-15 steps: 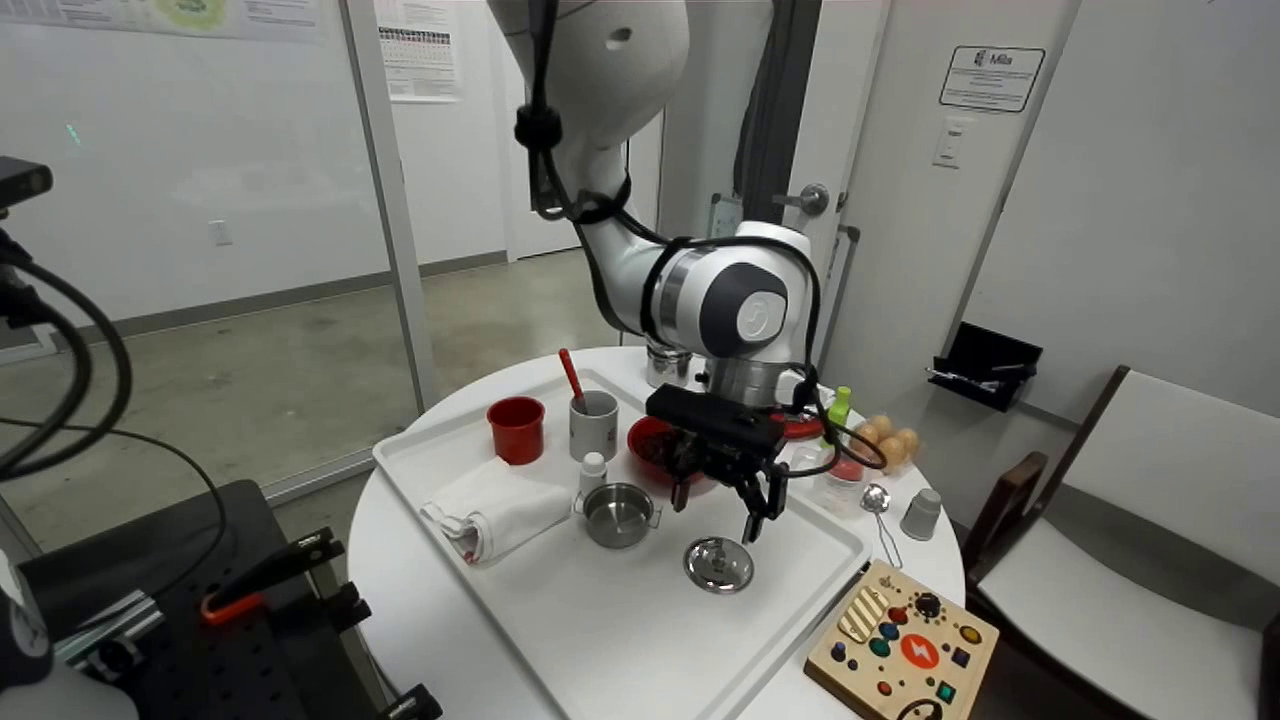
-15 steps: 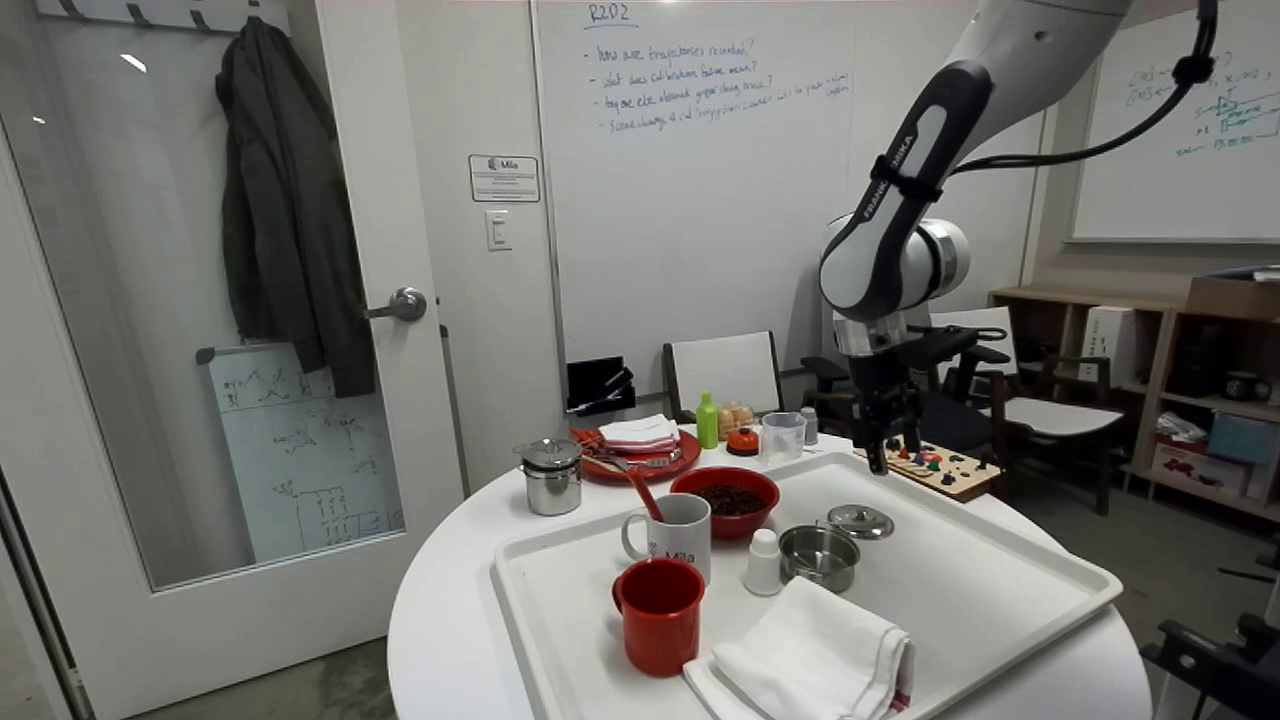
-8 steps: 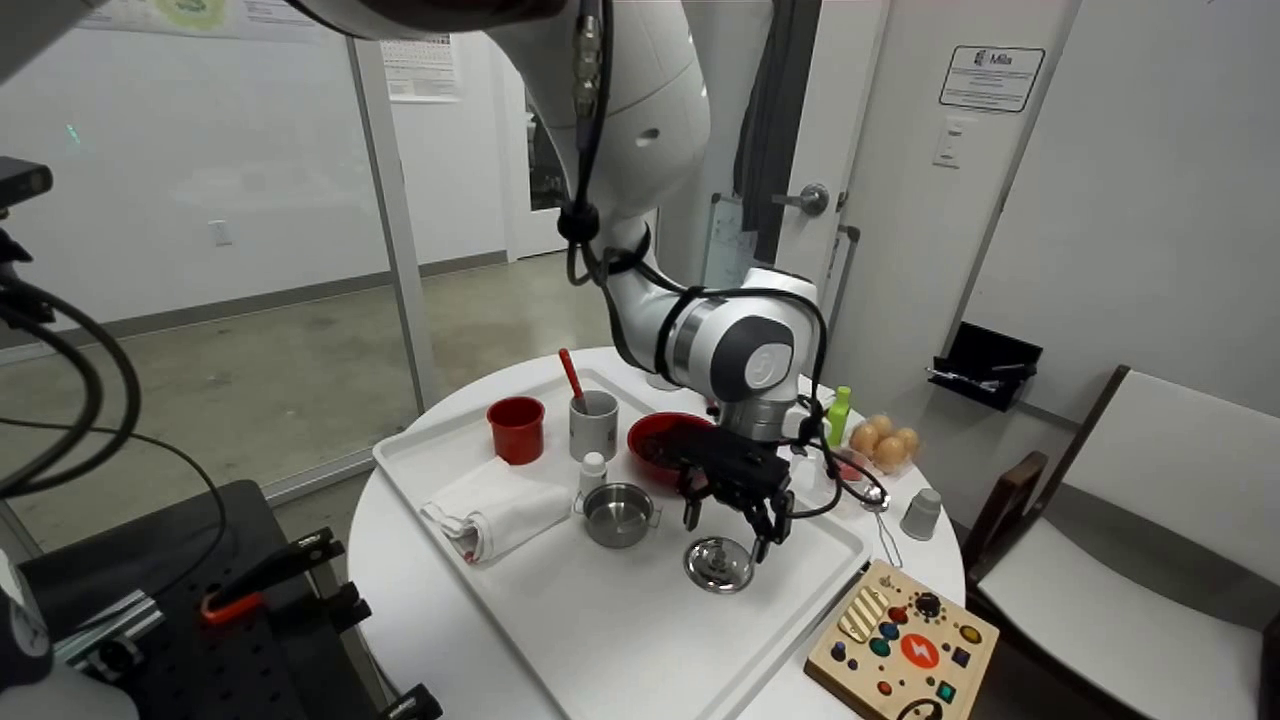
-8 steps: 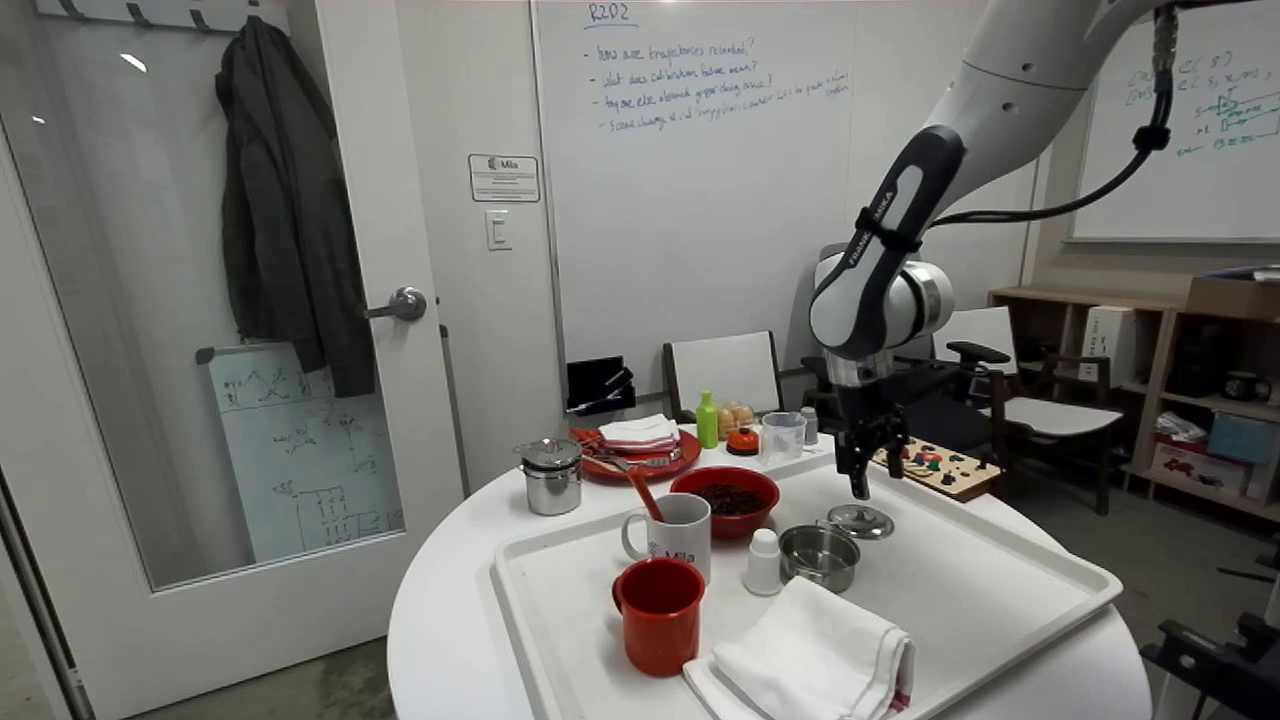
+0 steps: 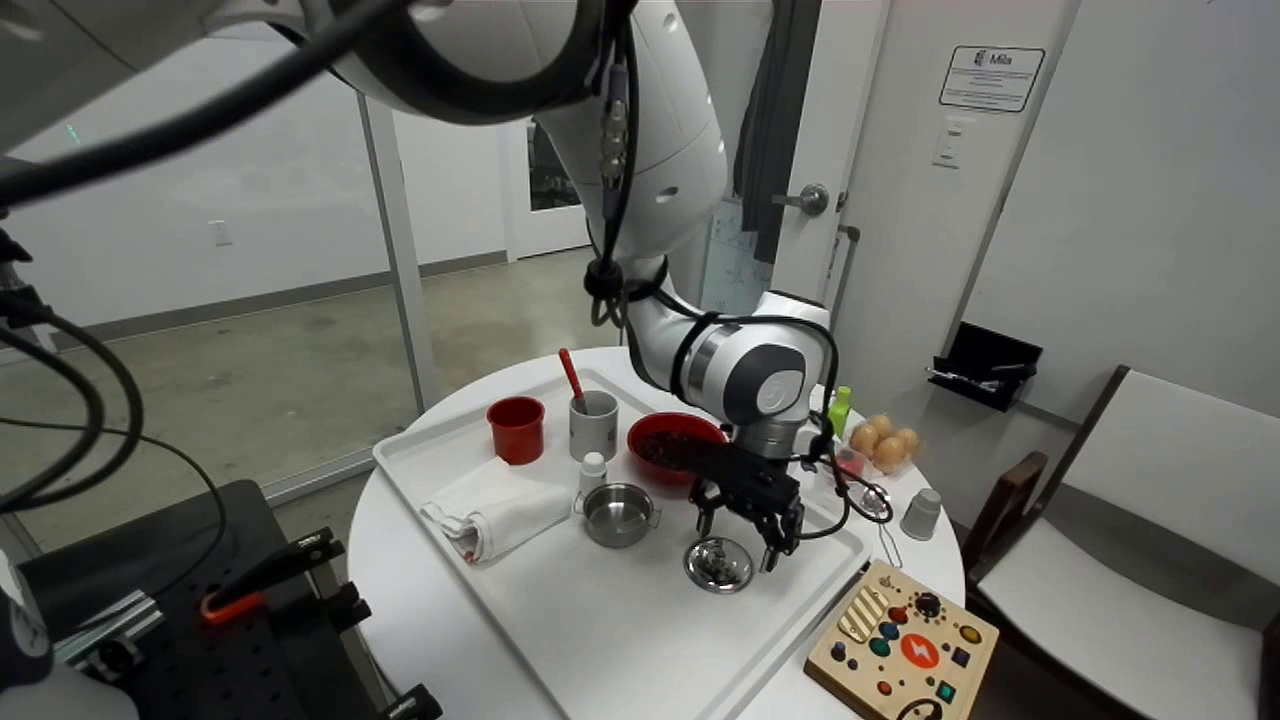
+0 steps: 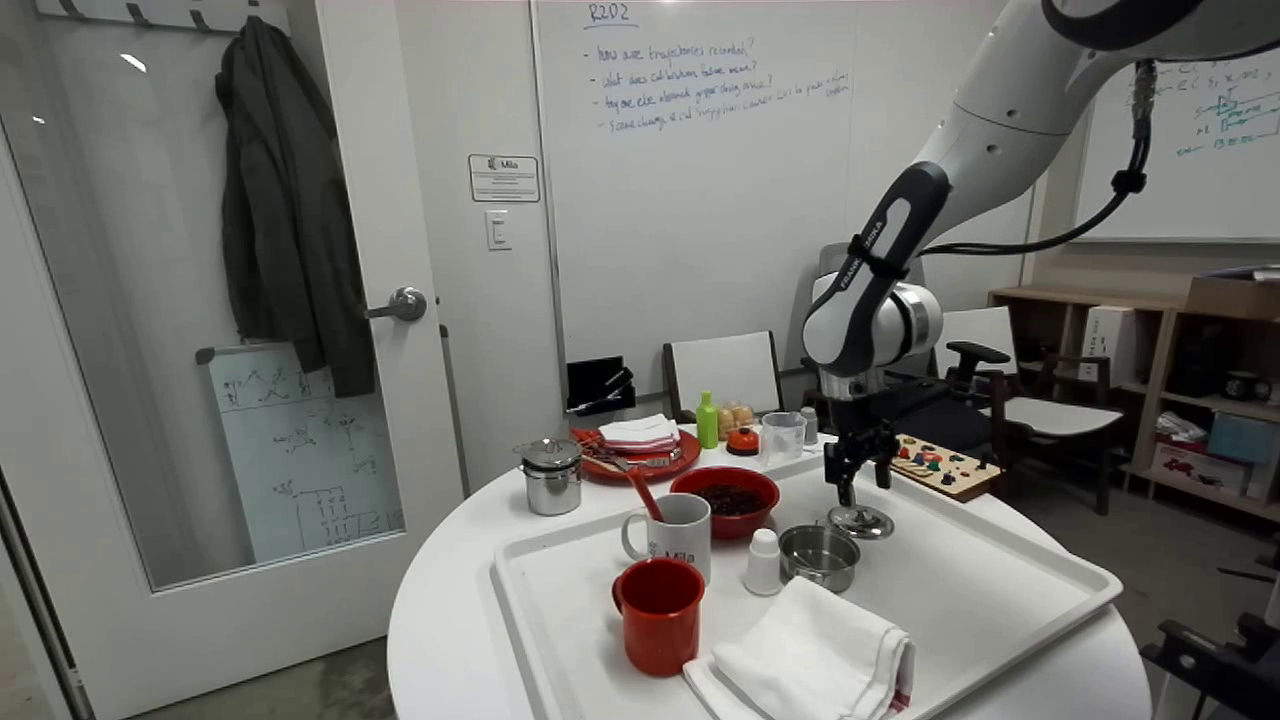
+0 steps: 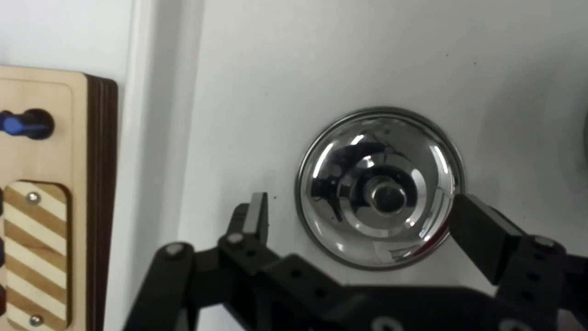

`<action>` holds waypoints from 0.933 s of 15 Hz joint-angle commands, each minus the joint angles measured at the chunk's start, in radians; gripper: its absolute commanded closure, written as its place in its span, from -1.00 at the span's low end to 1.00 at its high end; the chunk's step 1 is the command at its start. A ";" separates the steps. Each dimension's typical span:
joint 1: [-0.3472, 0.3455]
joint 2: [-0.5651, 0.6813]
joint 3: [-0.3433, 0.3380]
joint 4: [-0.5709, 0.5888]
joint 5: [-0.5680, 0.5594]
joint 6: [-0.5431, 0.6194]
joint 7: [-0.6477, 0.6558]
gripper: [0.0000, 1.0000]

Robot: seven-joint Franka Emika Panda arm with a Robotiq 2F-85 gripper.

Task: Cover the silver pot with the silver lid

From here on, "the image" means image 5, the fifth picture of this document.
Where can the white plastic tray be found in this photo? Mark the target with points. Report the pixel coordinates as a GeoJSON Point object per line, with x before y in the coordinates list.
{"type": "Point", "coordinates": [602, 626]}

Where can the red cup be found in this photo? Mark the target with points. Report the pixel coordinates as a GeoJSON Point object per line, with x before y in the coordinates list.
{"type": "Point", "coordinates": [516, 429]}

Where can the orange round fruit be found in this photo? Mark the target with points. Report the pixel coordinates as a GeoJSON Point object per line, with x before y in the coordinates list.
{"type": "Point", "coordinates": [899, 450]}
{"type": "Point", "coordinates": [866, 439]}

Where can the black breadboard table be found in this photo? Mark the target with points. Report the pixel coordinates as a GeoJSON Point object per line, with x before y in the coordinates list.
{"type": "Point", "coordinates": [200, 673]}

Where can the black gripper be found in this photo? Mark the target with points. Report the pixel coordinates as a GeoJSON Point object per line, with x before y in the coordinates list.
{"type": "Point", "coordinates": [753, 479]}

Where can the silver aluminium bracket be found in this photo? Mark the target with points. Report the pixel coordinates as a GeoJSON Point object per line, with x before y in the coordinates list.
{"type": "Point", "coordinates": [104, 638]}

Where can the clear glass cup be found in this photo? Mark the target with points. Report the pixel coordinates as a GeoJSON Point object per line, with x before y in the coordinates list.
{"type": "Point", "coordinates": [922, 514]}

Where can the red bowl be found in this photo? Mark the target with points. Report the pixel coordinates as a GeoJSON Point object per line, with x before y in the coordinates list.
{"type": "Point", "coordinates": [662, 444]}

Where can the white mug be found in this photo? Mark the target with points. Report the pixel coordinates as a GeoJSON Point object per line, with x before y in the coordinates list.
{"type": "Point", "coordinates": [595, 429]}

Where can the white light switch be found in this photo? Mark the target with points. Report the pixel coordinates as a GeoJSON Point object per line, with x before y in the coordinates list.
{"type": "Point", "coordinates": [945, 144]}

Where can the black wall file holder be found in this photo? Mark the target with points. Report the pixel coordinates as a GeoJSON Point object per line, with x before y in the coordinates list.
{"type": "Point", "coordinates": [987, 360]}

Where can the white wall sign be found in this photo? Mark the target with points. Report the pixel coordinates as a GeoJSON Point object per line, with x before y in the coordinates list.
{"type": "Point", "coordinates": [991, 77]}

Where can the white seat chair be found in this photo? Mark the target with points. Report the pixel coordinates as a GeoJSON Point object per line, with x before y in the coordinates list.
{"type": "Point", "coordinates": [1147, 523]}

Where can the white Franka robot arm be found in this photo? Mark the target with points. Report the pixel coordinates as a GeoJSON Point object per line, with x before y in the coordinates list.
{"type": "Point", "coordinates": [682, 144]}

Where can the wooden busy board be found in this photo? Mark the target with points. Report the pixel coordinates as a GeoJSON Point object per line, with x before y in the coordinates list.
{"type": "Point", "coordinates": [912, 646]}

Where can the white salt shaker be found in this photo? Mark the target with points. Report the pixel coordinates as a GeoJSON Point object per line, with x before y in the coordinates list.
{"type": "Point", "coordinates": [595, 479]}

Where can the folded white towel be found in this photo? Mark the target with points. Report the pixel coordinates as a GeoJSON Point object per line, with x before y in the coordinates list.
{"type": "Point", "coordinates": [501, 514]}

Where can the green bottle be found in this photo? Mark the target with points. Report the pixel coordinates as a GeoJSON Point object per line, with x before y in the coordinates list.
{"type": "Point", "coordinates": [843, 408]}

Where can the red spoon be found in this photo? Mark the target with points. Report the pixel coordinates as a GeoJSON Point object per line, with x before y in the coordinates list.
{"type": "Point", "coordinates": [569, 372]}

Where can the silver pot lid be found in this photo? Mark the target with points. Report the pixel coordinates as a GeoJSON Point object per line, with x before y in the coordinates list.
{"type": "Point", "coordinates": [720, 568]}

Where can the dark hanging coat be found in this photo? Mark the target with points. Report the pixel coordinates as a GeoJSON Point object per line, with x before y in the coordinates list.
{"type": "Point", "coordinates": [773, 105]}

